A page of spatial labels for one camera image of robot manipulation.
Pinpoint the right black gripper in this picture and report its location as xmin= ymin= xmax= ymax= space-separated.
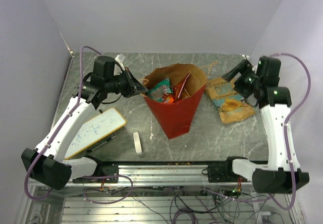
xmin=221 ymin=59 xmax=261 ymax=98

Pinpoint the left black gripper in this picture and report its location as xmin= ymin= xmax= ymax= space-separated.
xmin=105 ymin=67 xmax=148 ymax=98

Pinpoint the red Doritos nacho bag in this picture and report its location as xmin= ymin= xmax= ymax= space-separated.
xmin=173 ymin=73 xmax=190 ymax=102

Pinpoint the gold teal chips bag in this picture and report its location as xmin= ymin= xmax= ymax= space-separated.
xmin=205 ymin=77 xmax=255 ymax=124

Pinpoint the red paper bag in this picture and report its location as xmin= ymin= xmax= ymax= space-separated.
xmin=142 ymin=64 xmax=207 ymax=139

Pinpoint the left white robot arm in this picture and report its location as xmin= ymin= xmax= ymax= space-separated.
xmin=21 ymin=54 xmax=147 ymax=190

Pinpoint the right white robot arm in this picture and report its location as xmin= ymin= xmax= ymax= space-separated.
xmin=222 ymin=57 xmax=310 ymax=194

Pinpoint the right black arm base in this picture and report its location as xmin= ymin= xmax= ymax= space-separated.
xmin=206 ymin=156 xmax=247 ymax=183

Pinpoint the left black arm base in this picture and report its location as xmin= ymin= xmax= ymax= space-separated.
xmin=72 ymin=165 xmax=119 ymax=184

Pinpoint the teal snack packet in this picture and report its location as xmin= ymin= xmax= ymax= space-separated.
xmin=147 ymin=78 xmax=172 ymax=102

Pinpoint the orange snack packet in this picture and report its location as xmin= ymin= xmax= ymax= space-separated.
xmin=162 ymin=94 xmax=175 ymax=104

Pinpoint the white marker eraser stick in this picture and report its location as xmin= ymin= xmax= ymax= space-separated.
xmin=133 ymin=132 xmax=143 ymax=155

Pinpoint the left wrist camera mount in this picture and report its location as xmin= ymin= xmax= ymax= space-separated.
xmin=115 ymin=54 xmax=125 ymax=71

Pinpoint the small whiteboard orange frame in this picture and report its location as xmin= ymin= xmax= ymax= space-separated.
xmin=65 ymin=107 xmax=127 ymax=160

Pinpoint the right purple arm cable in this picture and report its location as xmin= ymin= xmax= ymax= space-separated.
xmin=201 ymin=52 xmax=310 ymax=211

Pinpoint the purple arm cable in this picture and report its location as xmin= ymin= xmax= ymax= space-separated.
xmin=201 ymin=52 xmax=310 ymax=211
xmin=24 ymin=46 xmax=134 ymax=204

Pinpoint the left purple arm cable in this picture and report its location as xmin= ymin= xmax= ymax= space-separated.
xmin=24 ymin=46 xmax=134 ymax=204

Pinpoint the aluminium extrusion frame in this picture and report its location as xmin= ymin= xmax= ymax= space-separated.
xmin=17 ymin=162 xmax=305 ymax=223

